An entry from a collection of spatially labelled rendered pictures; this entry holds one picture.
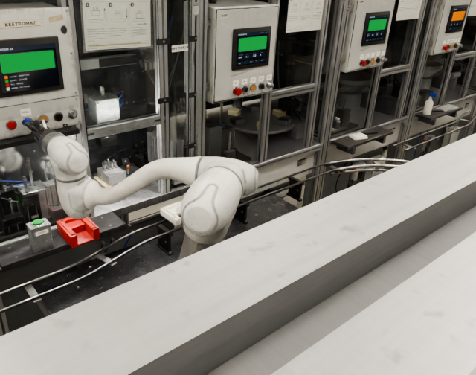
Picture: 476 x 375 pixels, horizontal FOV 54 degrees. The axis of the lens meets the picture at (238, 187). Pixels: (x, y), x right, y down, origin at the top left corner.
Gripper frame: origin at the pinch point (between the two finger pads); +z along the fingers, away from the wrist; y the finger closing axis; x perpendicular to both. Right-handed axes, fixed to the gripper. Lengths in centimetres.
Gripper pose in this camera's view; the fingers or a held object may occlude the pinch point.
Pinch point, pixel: (32, 126)
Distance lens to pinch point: 196.0
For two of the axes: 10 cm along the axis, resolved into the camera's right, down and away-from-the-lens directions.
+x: -7.6, 2.7, -5.9
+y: 0.5, -8.9, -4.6
